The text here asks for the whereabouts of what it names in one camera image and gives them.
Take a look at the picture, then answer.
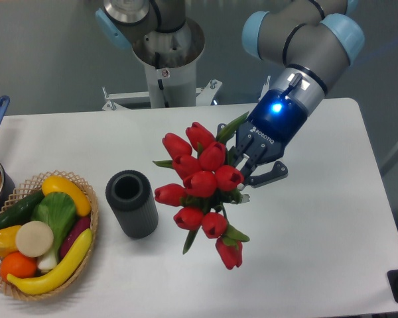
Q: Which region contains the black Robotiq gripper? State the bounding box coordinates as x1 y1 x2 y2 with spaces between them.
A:
217 89 308 188

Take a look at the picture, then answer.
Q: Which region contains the red tulip bouquet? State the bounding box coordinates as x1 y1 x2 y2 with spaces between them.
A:
155 114 249 270

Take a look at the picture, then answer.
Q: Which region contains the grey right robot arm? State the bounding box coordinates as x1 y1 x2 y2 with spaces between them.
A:
218 1 365 168

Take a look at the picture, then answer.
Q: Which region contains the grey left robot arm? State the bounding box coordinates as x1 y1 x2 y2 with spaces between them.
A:
96 1 288 187

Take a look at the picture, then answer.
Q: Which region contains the dark grey ribbed vase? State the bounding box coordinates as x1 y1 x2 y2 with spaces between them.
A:
105 170 159 239

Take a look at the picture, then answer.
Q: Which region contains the white metal robot stand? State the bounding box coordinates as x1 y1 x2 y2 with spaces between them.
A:
102 62 223 111

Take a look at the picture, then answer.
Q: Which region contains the purple eggplant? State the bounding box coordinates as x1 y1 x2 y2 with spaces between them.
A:
59 216 91 259

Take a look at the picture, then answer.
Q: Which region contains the yellow squash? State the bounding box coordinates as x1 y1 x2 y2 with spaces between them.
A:
42 176 91 217

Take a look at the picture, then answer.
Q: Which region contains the green bok choy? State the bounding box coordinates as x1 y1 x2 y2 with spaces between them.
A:
31 192 76 274

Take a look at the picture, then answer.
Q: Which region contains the yellow banana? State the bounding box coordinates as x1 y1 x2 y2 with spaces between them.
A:
7 229 93 295

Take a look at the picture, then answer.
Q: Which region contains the woven wicker basket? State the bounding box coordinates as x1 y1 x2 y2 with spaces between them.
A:
0 170 99 301

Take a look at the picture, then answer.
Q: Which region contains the beige round mushroom cap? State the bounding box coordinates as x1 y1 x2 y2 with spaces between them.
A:
15 221 54 258

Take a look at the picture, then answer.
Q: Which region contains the green cucumber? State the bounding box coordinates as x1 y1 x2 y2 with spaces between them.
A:
0 190 44 230

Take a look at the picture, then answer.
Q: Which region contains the orange fruit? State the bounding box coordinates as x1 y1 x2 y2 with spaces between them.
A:
0 252 37 282

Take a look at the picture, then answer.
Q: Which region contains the yellow bell pepper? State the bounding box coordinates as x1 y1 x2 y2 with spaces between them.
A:
0 225 22 258

